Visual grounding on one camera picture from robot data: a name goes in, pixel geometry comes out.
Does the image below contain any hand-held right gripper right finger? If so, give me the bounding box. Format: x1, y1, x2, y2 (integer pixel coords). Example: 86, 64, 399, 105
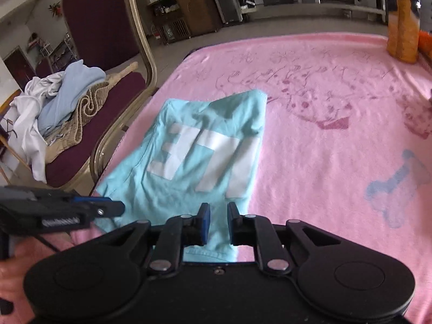
227, 202, 341, 275

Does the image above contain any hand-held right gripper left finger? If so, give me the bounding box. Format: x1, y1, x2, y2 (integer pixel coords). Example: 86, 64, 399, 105
89, 202, 211, 275

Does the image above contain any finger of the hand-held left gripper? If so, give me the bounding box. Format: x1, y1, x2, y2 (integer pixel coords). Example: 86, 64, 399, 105
69, 193, 125, 219

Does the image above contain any teal t-shirt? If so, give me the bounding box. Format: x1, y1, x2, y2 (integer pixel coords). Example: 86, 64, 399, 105
96, 89, 269, 264

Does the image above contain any person's left hand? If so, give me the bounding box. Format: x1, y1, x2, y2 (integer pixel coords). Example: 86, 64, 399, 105
0, 256, 34, 324

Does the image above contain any off-white jacket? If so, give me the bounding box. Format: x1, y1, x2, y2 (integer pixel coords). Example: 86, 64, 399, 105
9, 72, 68, 183

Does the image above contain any beige knit sweater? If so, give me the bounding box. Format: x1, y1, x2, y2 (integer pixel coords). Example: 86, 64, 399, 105
45, 61, 139, 163

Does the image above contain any pink printed blanket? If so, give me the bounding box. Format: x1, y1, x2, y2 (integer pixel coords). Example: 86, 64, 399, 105
0, 32, 432, 324

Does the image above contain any light blue garment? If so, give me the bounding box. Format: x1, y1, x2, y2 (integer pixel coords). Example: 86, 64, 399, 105
37, 60, 107, 136

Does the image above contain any dark brown door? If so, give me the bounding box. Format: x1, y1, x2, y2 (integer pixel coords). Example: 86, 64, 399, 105
3, 45, 38, 90

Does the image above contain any metal shoe rack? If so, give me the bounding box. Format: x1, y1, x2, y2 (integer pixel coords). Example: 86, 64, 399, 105
40, 32, 80, 71

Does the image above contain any brown wooden cabinet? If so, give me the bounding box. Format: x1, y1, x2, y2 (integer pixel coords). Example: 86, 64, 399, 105
148, 0, 223, 44

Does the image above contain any yellow orange plush toy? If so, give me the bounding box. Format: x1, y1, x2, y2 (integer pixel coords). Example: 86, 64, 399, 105
386, 0, 421, 64

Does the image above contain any maroon banquet chair gold frame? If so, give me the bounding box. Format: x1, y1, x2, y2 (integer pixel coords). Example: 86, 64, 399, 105
32, 0, 158, 196

